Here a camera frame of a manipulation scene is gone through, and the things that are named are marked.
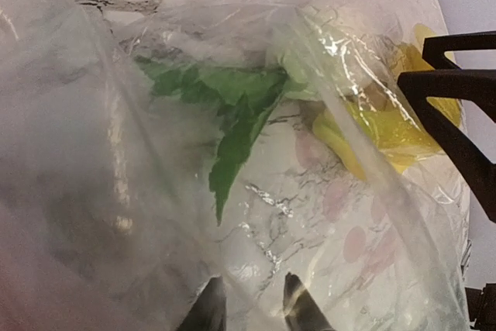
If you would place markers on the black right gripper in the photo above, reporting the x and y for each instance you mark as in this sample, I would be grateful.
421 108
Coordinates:
482 308

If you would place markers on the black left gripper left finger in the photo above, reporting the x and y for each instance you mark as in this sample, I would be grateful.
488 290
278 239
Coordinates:
208 313

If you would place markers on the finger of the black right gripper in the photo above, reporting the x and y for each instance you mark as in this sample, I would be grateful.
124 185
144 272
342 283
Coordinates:
300 310

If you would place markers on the clear zip top bag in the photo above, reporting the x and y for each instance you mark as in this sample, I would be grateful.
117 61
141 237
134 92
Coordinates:
107 221

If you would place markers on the yellow fake banana bunch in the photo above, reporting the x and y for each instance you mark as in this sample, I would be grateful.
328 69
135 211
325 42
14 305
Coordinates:
402 142

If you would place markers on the white fake radish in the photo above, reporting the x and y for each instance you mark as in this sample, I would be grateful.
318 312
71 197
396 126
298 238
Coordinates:
292 51

